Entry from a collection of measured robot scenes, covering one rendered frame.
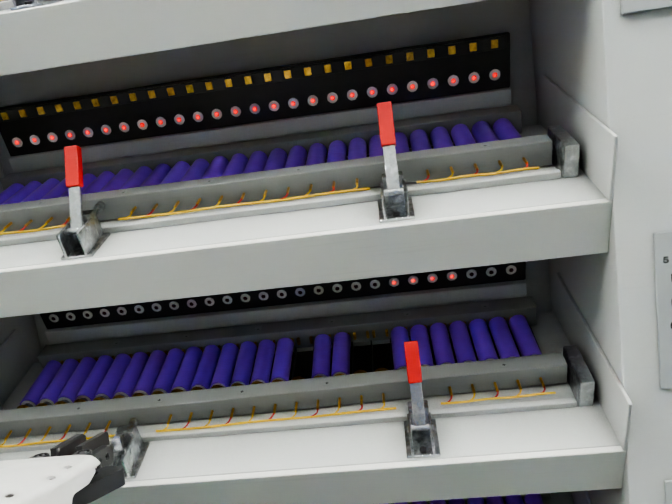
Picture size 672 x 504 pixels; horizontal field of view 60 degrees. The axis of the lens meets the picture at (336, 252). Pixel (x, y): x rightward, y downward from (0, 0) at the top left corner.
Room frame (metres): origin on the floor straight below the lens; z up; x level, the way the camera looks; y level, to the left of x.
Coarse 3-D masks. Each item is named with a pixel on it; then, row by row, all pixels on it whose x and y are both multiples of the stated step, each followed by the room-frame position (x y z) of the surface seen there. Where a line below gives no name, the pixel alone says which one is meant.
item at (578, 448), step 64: (192, 320) 0.64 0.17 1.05; (256, 320) 0.63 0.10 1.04; (576, 320) 0.53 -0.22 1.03; (0, 384) 0.61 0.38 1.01; (576, 384) 0.48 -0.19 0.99; (192, 448) 0.50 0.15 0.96; (256, 448) 0.49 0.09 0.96; (320, 448) 0.48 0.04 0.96; (384, 448) 0.47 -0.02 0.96; (448, 448) 0.46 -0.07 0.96; (512, 448) 0.45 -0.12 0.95; (576, 448) 0.44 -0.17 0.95
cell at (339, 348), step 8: (336, 336) 0.59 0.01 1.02; (344, 336) 0.59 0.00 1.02; (336, 344) 0.58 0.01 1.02; (344, 344) 0.58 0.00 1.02; (336, 352) 0.57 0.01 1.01; (344, 352) 0.57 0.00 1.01; (336, 360) 0.56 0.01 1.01; (344, 360) 0.56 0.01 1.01; (336, 368) 0.55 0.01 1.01; (344, 368) 0.55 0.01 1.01
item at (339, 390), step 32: (256, 384) 0.54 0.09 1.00; (288, 384) 0.53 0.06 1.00; (320, 384) 0.52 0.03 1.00; (352, 384) 0.51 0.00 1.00; (384, 384) 0.51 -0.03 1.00; (448, 384) 0.51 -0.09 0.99; (480, 384) 0.51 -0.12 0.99; (512, 384) 0.50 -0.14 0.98; (544, 384) 0.49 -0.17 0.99; (0, 416) 0.55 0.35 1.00; (32, 416) 0.54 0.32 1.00; (64, 416) 0.54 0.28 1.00; (96, 416) 0.54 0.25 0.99; (128, 416) 0.54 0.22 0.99; (160, 416) 0.53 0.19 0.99; (192, 416) 0.53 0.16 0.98; (320, 416) 0.50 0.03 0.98
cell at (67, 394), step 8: (88, 360) 0.62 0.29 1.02; (80, 368) 0.61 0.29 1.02; (88, 368) 0.62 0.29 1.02; (72, 376) 0.60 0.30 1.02; (80, 376) 0.60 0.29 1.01; (72, 384) 0.59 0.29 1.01; (80, 384) 0.59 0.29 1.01; (64, 392) 0.58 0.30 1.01; (72, 392) 0.58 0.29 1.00; (64, 400) 0.57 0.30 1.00; (72, 400) 0.57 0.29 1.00
